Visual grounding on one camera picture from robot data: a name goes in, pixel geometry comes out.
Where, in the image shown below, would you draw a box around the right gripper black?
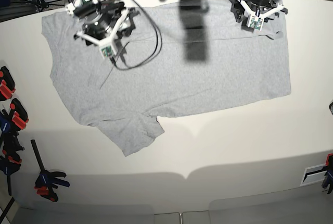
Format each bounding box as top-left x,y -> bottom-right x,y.
82,8 -> 136,39

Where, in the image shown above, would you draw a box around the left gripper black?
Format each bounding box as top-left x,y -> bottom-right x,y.
230,0 -> 278,23

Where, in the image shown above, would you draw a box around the grey T-shirt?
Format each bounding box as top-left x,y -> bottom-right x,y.
42,0 -> 291,156

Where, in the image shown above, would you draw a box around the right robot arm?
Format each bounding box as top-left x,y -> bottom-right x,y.
65,0 -> 126,40

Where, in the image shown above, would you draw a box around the red black clamp top left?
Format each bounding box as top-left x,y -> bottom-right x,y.
0,66 -> 16,102

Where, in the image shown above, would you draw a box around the red black clamp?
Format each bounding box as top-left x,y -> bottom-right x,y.
9,98 -> 29,132
0,66 -> 16,102

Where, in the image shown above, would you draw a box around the blue black bar clamp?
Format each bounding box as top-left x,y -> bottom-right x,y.
31,140 -> 70,202

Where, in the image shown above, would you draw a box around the white label plate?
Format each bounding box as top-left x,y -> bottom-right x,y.
300,164 -> 326,186

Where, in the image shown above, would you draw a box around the blue clamp right edge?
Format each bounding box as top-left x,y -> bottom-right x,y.
322,154 -> 333,194

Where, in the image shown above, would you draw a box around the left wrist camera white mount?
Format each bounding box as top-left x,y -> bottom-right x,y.
234,0 -> 288,31

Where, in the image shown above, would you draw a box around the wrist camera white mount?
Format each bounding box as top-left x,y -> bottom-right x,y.
234,0 -> 288,31
74,8 -> 131,59

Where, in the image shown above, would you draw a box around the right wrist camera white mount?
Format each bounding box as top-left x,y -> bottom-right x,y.
74,8 -> 131,59

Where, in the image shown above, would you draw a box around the black camera cable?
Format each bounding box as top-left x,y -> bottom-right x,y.
109,0 -> 163,71

